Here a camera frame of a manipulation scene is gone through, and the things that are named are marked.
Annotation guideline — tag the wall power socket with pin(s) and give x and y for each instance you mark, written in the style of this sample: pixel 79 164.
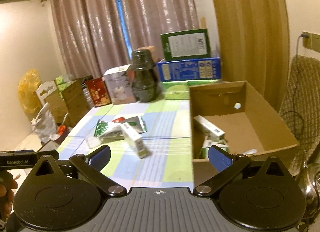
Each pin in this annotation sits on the wall power socket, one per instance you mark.
pixel 311 41

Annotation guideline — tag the silver green foil pouch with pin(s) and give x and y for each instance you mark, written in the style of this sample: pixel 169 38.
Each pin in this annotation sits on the silver green foil pouch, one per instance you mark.
pixel 137 123

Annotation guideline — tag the red candy wrapper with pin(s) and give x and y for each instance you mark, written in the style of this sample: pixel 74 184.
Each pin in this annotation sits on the red candy wrapper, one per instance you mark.
pixel 118 120

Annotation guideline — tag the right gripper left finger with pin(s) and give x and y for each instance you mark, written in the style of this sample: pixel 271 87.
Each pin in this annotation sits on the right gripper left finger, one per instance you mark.
pixel 88 168

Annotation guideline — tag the clear plastic container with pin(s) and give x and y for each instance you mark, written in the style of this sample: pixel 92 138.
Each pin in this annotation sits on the clear plastic container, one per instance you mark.
pixel 93 142

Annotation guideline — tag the stacked dark green pots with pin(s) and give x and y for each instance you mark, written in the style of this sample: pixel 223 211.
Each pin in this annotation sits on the stacked dark green pots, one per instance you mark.
pixel 144 82

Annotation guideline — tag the green leaf foil pouch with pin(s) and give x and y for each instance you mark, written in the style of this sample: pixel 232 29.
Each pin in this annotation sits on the green leaf foil pouch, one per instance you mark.
pixel 108 130

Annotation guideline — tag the beige curtain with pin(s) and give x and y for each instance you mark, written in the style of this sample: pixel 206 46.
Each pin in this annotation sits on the beige curtain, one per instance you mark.
pixel 96 35

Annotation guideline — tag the green white medicine box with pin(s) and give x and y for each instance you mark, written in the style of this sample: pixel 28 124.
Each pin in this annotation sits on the green white medicine box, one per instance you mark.
pixel 134 140

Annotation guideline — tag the blue product box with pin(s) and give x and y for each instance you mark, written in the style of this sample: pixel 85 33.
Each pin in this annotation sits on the blue product box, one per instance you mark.
pixel 189 69

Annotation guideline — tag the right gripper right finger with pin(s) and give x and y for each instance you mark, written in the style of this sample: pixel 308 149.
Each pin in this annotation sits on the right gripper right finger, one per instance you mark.
pixel 228 167

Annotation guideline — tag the green tissue pack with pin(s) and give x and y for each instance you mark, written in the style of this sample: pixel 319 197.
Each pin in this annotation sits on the green tissue pack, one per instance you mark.
pixel 179 90

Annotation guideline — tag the person hand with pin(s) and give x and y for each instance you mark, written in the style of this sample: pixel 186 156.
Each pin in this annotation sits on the person hand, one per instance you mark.
pixel 8 185

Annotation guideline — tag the woven chair back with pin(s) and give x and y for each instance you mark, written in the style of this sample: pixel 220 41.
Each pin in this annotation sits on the woven chair back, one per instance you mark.
pixel 300 107

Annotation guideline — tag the white humidifier box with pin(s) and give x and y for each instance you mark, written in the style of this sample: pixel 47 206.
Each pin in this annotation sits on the white humidifier box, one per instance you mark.
pixel 119 84

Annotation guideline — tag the large brown cardboard box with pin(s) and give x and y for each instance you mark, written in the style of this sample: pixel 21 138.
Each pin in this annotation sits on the large brown cardboard box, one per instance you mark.
pixel 248 120

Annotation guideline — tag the white plastic spoon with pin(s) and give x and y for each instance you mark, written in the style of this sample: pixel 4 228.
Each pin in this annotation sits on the white plastic spoon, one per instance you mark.
pixel 250 152

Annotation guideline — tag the yellow plastic bag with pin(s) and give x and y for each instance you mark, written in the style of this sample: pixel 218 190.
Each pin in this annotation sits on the yellow plastic bag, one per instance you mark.
pixel 27 96

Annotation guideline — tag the red gift box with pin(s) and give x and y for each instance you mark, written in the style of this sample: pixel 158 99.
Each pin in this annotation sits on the red gift box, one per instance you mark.
pixel 98 92

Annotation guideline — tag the golden curtain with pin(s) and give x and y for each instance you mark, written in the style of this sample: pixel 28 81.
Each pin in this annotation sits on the golden curtain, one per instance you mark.
pixel 255 44

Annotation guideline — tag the green white product box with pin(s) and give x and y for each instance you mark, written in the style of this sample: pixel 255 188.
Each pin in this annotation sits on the green white product box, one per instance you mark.
pixel 187 44

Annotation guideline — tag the brown cartons stack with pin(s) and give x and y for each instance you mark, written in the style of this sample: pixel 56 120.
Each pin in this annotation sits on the brown cartons stack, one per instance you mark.
pixel 66 99

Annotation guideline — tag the checkered tablecloth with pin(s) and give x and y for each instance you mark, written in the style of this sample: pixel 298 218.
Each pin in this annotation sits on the checkered tablecloth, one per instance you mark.
pixel 160 158

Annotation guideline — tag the crumpled white plastic bag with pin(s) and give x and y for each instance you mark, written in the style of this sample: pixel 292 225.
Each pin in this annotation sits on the crumpled white plastic bag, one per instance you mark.
pixel 44 125

